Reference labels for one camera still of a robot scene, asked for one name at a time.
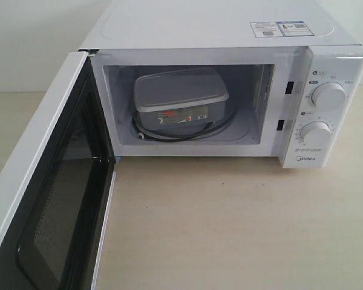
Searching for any printed paper instruction sheet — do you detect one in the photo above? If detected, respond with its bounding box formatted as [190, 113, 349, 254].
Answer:
[250, 21, 314, 38]

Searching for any white plastic food container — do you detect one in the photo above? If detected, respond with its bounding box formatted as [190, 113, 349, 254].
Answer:
[134, 67, 229, 131]

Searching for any white microwave door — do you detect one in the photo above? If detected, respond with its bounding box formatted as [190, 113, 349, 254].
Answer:
[0, 51, 116, 289]

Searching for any upper white control knob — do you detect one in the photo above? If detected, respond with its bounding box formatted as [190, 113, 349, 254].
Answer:
[311, 82, 347, 111]

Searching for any lower white timer knob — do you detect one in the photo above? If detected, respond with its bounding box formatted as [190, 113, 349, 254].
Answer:
[300, 121, 332, 147]

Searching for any white microwave oven body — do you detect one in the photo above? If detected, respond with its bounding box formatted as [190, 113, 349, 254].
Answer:
[79, 1, 363, 169]

